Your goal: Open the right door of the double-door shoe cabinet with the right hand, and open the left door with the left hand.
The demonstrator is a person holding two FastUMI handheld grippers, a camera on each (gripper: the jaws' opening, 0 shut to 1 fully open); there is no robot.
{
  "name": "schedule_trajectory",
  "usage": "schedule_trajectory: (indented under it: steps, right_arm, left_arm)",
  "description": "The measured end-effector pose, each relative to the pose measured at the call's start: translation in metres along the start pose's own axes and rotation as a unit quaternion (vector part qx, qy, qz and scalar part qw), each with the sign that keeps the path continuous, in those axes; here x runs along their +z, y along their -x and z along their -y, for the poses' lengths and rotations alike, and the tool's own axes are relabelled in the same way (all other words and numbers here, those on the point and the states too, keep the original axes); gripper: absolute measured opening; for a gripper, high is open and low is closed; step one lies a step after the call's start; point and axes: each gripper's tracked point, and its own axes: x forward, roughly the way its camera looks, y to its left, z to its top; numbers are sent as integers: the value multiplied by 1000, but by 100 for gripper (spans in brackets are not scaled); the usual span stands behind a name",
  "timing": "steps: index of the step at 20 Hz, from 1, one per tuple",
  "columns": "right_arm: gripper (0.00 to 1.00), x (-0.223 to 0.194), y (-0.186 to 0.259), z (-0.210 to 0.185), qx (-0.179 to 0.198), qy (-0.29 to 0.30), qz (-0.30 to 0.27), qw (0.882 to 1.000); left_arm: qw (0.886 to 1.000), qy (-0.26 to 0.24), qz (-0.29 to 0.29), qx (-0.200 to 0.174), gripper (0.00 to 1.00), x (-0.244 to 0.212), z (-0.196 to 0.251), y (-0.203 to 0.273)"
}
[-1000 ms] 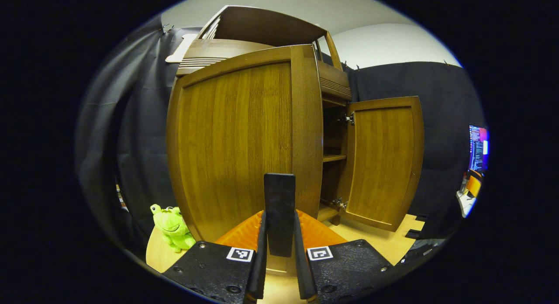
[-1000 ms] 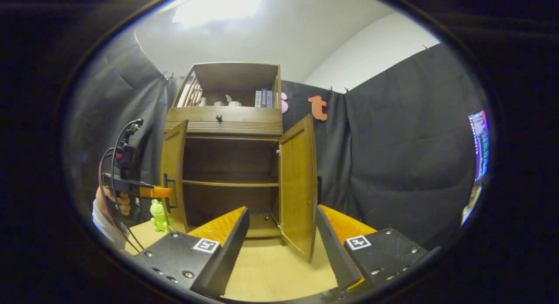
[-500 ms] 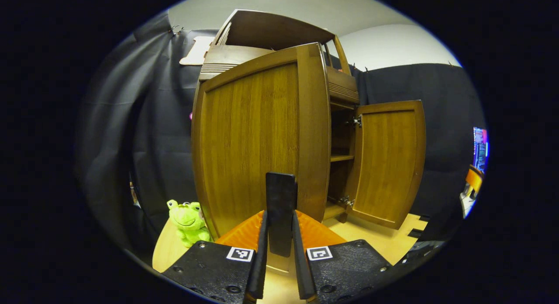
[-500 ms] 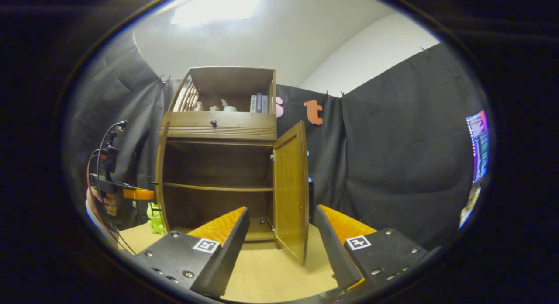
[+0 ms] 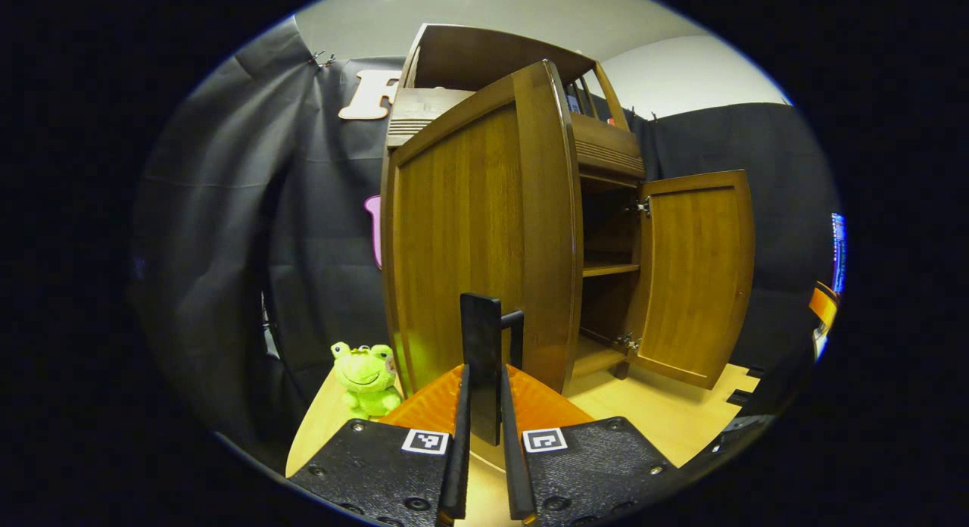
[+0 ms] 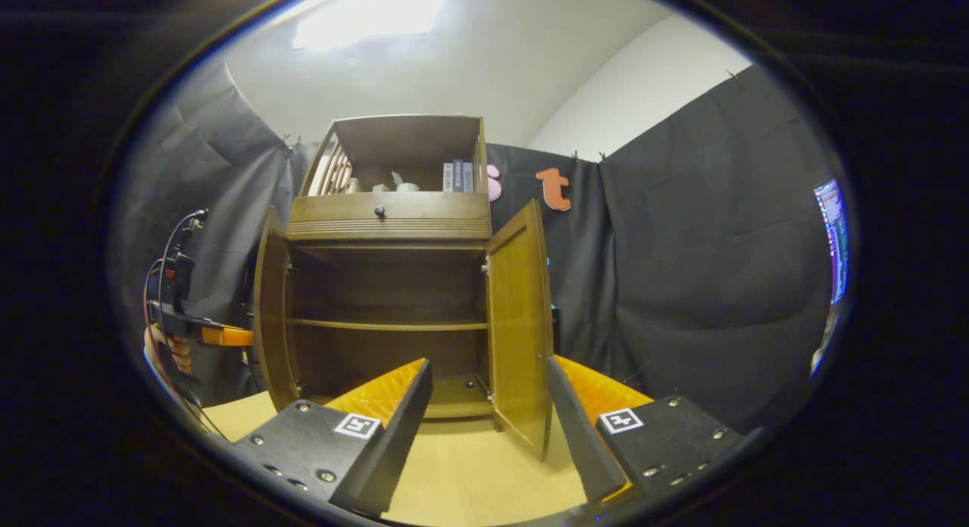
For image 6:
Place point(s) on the wooden double-door shoe cabinet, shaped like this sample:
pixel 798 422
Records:
pixel 386 285

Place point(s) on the black backdrop cloth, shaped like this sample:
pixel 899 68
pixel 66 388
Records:
pixel 719 247

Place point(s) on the grey blue book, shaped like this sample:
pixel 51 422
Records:
pixel 468 177

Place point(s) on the computer screen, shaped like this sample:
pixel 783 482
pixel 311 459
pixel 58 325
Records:
pixel 833 239

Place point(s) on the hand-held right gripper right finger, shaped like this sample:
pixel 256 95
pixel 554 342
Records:
pixel 583 436

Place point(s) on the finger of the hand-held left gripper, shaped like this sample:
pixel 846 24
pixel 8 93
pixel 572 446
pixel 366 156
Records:
pixel 227 336

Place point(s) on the white cup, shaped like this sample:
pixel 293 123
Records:
pixel 406 185

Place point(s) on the wooden shoe cabinet door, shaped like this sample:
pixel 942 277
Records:
pixel 271 307
pixel 518 322

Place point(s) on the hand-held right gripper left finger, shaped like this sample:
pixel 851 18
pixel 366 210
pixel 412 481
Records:
pixel 397 436

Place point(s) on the wooden cabinet drawer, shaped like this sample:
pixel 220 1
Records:
pixel 333 209

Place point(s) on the white book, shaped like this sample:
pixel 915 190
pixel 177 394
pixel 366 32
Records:
pixel 447 177

